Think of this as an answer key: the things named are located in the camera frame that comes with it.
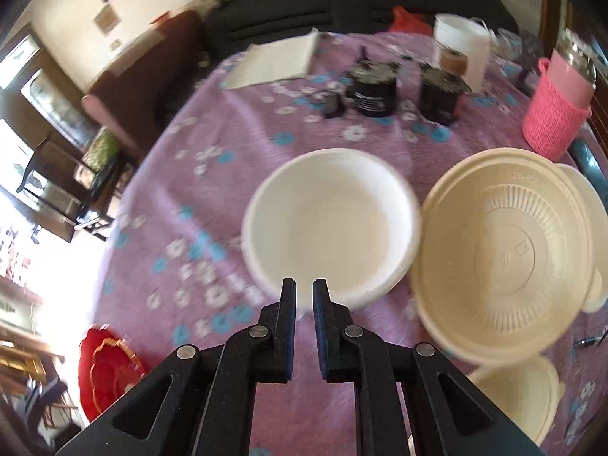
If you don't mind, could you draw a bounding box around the maroon armchair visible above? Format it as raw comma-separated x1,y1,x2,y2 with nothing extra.
81,9,205,160

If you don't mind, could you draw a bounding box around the white bowl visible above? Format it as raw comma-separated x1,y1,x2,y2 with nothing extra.
241,148,423,312

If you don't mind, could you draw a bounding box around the purple floral tablecloth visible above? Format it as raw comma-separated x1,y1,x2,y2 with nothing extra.
92,31,608,456

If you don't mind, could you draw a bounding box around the red plate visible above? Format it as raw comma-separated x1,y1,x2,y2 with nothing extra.
78,325,146,423

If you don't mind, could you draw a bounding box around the green cloth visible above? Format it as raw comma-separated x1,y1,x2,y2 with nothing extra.
83,130,119,167

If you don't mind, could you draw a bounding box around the clear plastic bag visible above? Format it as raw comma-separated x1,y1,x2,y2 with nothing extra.
494,27,543,60

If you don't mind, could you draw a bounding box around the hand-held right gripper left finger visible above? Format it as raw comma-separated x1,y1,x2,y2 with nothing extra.
54,278,298,456

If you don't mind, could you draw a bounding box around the black leather sofa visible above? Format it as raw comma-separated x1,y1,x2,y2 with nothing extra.
204,0,518,65

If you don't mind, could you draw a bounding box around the white folded cloth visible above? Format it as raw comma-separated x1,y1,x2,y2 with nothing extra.
223,28,320,91

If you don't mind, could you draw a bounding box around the brown tape roll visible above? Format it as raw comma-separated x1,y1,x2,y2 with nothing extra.
439,51,469,74

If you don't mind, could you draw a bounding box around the small wall plaque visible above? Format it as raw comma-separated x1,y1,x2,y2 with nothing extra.
93,4,118,34

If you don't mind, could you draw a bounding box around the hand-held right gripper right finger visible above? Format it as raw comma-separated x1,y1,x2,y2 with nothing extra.
312,278,547,456

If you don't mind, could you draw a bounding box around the red plastic bag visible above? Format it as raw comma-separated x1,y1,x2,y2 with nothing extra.
389,6,428,35

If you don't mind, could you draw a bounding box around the wooden glazed door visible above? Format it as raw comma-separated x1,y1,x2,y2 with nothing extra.
0,24,98,146

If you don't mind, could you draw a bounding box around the black jar right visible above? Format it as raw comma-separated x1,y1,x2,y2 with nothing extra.
419,64,471,127

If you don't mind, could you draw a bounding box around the wooden door frame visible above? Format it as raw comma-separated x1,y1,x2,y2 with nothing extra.
540,0,573,60

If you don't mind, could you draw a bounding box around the black battery box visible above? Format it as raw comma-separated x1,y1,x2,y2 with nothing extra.
346,62,397,117

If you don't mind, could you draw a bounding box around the white jar with lid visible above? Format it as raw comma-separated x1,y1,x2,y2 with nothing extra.
432,13,492,93

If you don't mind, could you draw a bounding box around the pink knitted bottle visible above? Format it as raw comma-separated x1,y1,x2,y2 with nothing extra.
521,33,598,162

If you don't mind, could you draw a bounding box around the black smartphone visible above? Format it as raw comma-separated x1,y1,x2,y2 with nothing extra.
569,140,605,179

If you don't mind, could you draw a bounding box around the cream ribbed bowl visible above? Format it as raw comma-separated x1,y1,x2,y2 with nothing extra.
408,148,600,366

